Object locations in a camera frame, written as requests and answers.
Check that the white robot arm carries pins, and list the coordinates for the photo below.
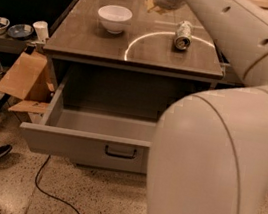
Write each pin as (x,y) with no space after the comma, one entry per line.
(209,153)

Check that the grey cabinet with brown top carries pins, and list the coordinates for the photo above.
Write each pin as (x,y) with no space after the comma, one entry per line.
(137,73)

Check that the grey left side shelf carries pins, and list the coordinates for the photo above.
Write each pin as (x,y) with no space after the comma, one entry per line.
(8,45)

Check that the dark blue plate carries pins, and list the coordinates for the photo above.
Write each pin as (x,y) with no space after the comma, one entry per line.
(20,31)

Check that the black drawer handle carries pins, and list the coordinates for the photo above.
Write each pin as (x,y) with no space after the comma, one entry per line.
(120,153)

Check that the open grey top drawer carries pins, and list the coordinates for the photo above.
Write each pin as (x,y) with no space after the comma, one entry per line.
(81,135)

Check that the white ceramic bowl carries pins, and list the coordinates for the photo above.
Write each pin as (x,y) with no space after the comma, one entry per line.
(114,18)

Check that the white paper cup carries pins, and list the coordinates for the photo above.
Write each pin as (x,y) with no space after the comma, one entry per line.
(41,28)

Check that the brown cardboard box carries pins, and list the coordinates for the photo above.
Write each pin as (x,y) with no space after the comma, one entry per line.
(28,80)

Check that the crushed drink can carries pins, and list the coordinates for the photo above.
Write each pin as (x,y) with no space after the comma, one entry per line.
(183,35)

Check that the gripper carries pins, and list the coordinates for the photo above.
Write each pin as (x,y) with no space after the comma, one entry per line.
(152,6)

